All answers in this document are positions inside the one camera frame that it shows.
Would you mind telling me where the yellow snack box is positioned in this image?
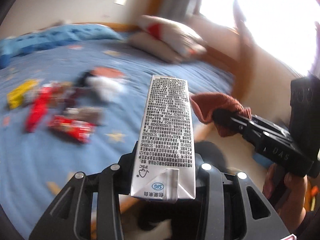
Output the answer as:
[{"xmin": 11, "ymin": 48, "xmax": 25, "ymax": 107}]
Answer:
[{"xmin": 7, "ymin": 79, "xmax": 39, "ymax": 109}]

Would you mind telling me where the rust red sock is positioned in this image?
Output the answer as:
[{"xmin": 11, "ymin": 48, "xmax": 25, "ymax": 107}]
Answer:
[{"xmin": 190, "ymin": 92, "xmax": 252, "ymax": 137}]

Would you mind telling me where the person's right hand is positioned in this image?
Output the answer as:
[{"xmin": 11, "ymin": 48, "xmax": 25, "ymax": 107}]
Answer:
[{"xmin": 277, "ymin": 173, "xmax": 308, "ymax": 233}]

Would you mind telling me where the blue star-print bedspread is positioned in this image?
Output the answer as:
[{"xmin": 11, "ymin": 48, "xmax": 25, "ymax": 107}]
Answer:
[{"xmin": 1, "ymin": 40, "xmax": 233, "ymax": 239}]

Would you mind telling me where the brown snack wrapper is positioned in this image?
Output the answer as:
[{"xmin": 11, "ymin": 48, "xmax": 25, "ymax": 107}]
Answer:
[{"xmin": 63, "ymin": 106, "xmax": 104, "ymax": 125}]

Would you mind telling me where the white fluffy plush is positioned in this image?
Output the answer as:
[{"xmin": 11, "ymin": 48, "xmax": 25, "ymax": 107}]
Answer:
[{"xmin": 86, "ymin": 76, "xmax": 125, "ymax": 102}]

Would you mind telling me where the red printed snack packet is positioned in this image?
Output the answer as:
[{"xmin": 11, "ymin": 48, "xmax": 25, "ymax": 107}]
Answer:
[{"xmin": 48, "ymin": 115, "xmax": 95, "ymax": 144}]

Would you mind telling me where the white wall switch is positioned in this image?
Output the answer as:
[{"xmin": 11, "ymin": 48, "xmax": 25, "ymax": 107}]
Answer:
[{"xmin": 114, "ymin": 0, "xmax": 127, "ymax": 6}]

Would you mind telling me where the wooden bed frame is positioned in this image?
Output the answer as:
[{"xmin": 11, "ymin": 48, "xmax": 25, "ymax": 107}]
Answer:
[{"xmin": 80, "ymin": 0, "xmax": 255, "ymax": 214}]

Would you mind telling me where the black camera mount box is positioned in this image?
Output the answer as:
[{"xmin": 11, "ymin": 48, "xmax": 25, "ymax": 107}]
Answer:
[{"xmin": 289, "ymin": 76, "xmax": 320, "ymax": 160}]

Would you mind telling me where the red snack wrapper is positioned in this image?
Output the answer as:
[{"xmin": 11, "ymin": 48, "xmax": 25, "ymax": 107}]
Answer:
[{"xmin": 25, "ymin": 86, "xmax": 53, "ymax": 133}]

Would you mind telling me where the black cloth piece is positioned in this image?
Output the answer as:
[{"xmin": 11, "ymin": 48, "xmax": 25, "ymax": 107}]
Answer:
[{"xmin": 74, "ymin": 72, "xmax": 94, "ymax": 87}]

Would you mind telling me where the silver milk carton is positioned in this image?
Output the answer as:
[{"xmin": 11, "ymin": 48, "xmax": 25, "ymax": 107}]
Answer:
[{"xmin": 130, "ymin": 75, "xmax": 196, "ymax": 203}]

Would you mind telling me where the beige lower pillow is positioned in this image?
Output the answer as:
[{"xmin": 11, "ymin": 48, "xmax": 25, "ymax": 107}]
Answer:
[{"xmin": 127, "ymin": 31, "xmax": 184, "ymax": 63}]

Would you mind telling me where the white red patterned pillow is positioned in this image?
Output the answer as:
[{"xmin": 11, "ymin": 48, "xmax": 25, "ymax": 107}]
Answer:
[{"xmin": 137, "ymin": 15, "xmax": 206, "ymax": 58}]

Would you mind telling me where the blue folded blanket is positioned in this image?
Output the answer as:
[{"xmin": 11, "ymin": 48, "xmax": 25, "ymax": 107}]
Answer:
[{"xmin": 1, "ymin": 23, "xmax": 122, "ymax": 69}]

